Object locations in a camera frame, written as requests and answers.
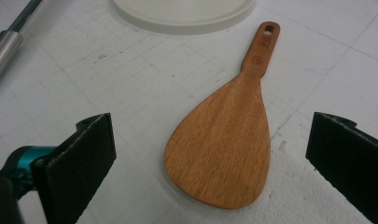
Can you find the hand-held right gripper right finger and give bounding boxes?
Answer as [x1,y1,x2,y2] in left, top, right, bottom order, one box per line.
[305,111,378,224]

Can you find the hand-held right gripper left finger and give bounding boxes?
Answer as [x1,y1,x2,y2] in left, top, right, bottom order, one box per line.
[32,112,118,224]

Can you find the wooden rice paddle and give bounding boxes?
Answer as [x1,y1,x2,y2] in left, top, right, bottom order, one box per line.
[163,21,281,210]

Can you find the dark metal spoon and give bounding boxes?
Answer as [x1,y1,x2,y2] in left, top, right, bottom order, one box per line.
[0,0,45,91]

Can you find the white utensil rack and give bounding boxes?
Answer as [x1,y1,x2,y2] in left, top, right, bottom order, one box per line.
[112,0,257,35]

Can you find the white grid mat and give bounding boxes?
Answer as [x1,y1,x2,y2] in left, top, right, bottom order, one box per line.
[0,0,378,224]

